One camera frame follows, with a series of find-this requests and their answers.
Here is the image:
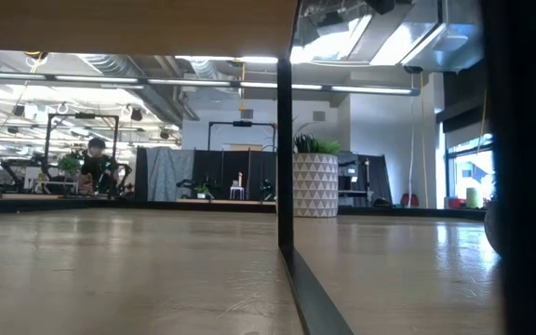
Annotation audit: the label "black curtain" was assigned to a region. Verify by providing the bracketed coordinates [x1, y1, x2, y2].
[193, 148, 279, 202]

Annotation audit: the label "small white stand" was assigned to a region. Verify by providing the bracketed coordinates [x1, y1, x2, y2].
[228, 171, 246, 201]

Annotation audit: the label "plant in white patterned pot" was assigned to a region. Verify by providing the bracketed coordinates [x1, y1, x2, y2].
[267, 115, 342, 219]

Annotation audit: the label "grey curtain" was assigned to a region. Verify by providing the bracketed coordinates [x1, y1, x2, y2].
[135, 146, 195, 203]

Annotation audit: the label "black equipment rack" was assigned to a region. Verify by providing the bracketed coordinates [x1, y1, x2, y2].
[337, 149, 394, 208]

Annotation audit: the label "long ceiling light bar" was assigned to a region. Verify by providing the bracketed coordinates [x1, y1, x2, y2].
[0, 71, 422, 98]

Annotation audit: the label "person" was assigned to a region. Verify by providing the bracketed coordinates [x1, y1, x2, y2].
[78, 137, 121, 196]

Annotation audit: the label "small green potted plant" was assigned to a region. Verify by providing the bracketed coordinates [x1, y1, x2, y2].
[56, 153, 83, 190]

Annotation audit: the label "yellow-green cylinder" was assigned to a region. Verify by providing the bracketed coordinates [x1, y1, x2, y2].
[465, 187, 482, 209]

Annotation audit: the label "raised wooden shelf black legs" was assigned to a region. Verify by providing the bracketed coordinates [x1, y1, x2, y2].
[0, 0, 355, 335]

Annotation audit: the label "black gantry frame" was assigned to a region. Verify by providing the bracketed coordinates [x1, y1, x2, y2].
[207, 120, 277, 153]
[41, 113, 121, 181]

